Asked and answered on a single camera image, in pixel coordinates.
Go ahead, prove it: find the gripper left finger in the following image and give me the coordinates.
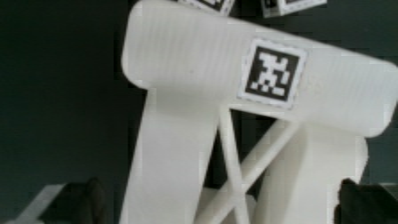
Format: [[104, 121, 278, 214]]
[[11, 176, 112, 224]]

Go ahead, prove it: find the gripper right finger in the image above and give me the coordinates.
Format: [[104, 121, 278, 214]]
[[335, 179, 398, 224]]

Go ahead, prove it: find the white chair back frame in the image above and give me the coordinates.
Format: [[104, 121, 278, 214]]
[[120, 0, 398, 224]]

